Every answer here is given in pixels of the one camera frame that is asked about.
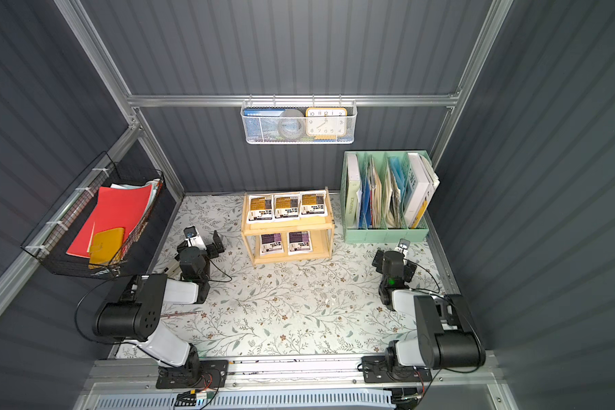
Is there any wooden two-tier shelf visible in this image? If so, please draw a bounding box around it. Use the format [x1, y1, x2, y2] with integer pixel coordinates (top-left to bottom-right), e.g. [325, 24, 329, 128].
[241, 188, 335, 266]

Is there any white wire mesh basket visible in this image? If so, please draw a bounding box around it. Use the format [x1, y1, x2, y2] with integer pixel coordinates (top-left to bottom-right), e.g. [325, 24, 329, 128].
[240, 98, 358, 145]

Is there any purple coffee bag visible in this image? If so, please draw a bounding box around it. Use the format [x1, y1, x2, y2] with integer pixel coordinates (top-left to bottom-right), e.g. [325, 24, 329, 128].
[288, 231, 313, 256]
[260, 233, 284, 256]

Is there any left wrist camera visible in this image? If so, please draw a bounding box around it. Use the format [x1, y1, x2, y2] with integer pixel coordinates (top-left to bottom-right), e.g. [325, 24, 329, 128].
[183, 227, 207, 250]

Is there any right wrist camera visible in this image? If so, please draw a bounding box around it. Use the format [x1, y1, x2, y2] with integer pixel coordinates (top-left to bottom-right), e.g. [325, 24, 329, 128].
[395, 238, 411, 256]

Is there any grey tape roll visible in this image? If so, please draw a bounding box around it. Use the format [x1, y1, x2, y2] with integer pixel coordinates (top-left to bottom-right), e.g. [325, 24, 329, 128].
[277, 109, 305, 141]

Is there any yellow notebook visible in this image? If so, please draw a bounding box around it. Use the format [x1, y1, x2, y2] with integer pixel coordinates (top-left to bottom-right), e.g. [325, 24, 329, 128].
[89, 227, 125, 269]

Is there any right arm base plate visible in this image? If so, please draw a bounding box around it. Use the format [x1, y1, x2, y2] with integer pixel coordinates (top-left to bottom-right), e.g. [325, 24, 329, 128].
[357, 355, 432, 384]

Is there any yellow analog clock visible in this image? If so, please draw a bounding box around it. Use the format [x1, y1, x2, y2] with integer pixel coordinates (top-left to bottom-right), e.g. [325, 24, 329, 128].
[305, 107, 348, 139]

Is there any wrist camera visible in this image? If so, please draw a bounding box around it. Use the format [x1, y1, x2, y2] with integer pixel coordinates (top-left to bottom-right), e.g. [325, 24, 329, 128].
[395, 238, 411, 256]
[183, 227, 207, 250]

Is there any red folder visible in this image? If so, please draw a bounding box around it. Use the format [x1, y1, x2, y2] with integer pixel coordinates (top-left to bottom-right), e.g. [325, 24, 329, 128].
[67, 184, 155, 258]

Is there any yellow coffee bag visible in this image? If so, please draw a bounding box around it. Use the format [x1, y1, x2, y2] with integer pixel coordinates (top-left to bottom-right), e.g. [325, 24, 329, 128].
[299, 190, 328, 218]
[246, 194, 273, 223]
[273, 193, 301, 220]

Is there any grey stapler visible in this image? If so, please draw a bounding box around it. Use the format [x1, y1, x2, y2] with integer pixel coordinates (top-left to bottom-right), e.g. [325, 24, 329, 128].
[162, 260, 181, 277]

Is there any white large book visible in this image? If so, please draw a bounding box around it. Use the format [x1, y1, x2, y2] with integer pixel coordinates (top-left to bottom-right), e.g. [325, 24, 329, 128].
[401, 152, 440, 229]

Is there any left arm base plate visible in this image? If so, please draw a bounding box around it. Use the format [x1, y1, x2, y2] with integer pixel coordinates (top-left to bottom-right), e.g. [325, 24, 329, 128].
[155, 360, 229, 390]

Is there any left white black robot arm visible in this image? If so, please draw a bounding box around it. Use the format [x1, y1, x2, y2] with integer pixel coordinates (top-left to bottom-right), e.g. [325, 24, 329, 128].
[93, 227, 225, 369]

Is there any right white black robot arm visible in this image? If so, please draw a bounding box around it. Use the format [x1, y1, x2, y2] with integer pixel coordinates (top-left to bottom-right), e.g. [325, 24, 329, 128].
[372, 247, 486, 372]

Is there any white book left slot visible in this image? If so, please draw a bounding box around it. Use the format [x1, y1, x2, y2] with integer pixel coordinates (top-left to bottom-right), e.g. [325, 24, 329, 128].
[344, 152, 361, 229]

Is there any mint green file organizer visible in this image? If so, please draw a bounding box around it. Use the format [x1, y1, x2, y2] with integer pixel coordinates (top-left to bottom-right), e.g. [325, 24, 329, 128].
[340, 150, 432, 244]

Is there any black wire side basket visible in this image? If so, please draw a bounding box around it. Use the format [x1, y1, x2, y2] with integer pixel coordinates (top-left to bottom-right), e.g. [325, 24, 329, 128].
[22, 153, 166, 279]

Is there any blue box in basket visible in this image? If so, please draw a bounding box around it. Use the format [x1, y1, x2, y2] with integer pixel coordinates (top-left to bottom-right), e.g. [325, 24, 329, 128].
[242, 108, 285, 144]

